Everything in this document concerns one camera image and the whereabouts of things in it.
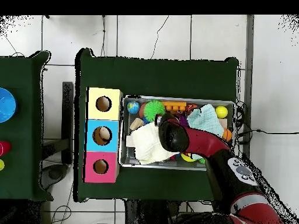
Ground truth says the green puffer ball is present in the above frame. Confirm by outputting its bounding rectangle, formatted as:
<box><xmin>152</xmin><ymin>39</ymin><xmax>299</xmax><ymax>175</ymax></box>
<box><xmin>142</xmin><ymin>99</ymin><xmax>166</xmax><ymax>123</ymax></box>

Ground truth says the cream waffle cloth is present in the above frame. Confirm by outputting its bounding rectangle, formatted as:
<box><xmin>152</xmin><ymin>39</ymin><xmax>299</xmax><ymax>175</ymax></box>
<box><xmin>126</xmin><ymin>121</ymin><xmax>178</xmax><ymax>165</ymax></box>

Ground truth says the wooden box with three holes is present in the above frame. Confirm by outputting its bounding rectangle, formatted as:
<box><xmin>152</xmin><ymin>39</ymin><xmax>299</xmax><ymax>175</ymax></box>
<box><xmin>82</xmin><ymin>87</ymin><xmax>124</xmax><ymax>183</ymax></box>

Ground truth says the shallow clear mesh bin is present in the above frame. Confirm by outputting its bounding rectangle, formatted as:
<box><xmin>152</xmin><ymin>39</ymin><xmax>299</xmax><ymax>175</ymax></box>
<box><xmin>118</xmin><ymin>94</ymin><xmax>237</xmax><ymax>172</ymax></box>

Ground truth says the wavy wooden block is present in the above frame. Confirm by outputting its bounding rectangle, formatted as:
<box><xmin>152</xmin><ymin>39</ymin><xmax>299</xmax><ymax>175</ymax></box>
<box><xmin>129</xmin><ymin>117</ymin><xmax>145</xmax><ymax>131</ymax></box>

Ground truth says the blue globe ball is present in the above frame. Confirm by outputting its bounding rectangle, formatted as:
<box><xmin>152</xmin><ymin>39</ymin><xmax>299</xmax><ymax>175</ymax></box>
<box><xmin>126</xmin><ymin>100</ymin><xmax>141</xmax><ymax>114</ymax></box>

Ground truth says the orange toy brick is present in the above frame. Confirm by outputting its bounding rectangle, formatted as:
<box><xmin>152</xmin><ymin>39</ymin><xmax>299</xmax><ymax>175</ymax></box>
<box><xmin>162</xmin><ymin>100</ymin><xmax>187</xmax><ymax>113</ymax></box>

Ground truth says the orange black striped ball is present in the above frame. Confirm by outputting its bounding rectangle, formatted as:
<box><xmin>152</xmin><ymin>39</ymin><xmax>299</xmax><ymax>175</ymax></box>
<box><xmin>185</xmin><ymin>103</ymin><xmax>199</xmax><ymax>116</ymax></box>

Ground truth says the light blue waffle cloth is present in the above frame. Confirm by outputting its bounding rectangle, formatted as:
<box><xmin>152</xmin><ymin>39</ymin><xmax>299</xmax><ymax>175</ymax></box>
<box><xmin>186</xmin><ymin>103</ymin><xmax>225</xmax><ymax>138</ymax></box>

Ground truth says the yellow ball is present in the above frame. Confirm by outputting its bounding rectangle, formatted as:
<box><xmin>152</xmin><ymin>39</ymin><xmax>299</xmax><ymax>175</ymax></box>
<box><xmin>214</xmin><ymin>105</ymin><xmax>229</xmax><ymax>119</ymax></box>

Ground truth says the small orange basketball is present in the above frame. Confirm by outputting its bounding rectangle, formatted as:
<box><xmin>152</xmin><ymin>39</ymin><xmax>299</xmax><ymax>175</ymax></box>
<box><xmin>221</xmin><ymin>128</ymin><xmax>233</xmax><ymax>142</ymax></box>

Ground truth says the black robot stand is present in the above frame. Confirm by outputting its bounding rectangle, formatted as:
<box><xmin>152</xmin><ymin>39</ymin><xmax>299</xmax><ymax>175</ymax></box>
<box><xmin>124</xmin><ymin>199</ymin><xmax>211</xmax><ymax>224</ymax></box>

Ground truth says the grey rounded base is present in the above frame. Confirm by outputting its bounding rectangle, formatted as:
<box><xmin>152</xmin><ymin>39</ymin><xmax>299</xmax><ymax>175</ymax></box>
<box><xmin>40</xmin><ymin>163</ymin><xmax>68</xmax><ymax>190</ymax></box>

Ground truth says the dark green side table cloth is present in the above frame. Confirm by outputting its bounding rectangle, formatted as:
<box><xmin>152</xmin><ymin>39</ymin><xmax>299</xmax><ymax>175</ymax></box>
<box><xmin>0</xmin><ymin>50</ymin><xmax>54</xmax><ymax>201</ymax></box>

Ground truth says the blue bowl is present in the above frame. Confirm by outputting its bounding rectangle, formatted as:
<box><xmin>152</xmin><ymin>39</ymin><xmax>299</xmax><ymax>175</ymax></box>
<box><xmin>0</xmin><ymin>87</ymin><xmax>18</xmax><ymax>124</ymax></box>

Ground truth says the red toy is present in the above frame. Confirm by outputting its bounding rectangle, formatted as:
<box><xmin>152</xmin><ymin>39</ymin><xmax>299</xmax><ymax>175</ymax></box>
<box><xmin>0</xmin><ymin>140</ymin><xmax>12</xmax><ymax>157</ymax></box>

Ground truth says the black cable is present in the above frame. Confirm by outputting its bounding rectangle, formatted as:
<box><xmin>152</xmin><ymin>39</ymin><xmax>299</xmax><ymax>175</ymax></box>
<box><xmin>235</xmin><ymin>128</ymin><xmax>299</xmax><ymax>138</ymax></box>

